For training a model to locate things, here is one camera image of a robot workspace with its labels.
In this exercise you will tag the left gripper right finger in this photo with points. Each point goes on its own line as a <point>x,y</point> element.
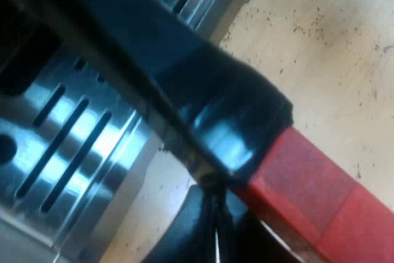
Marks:
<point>243,232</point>

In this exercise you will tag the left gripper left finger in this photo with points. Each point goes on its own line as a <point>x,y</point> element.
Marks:
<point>184,232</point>

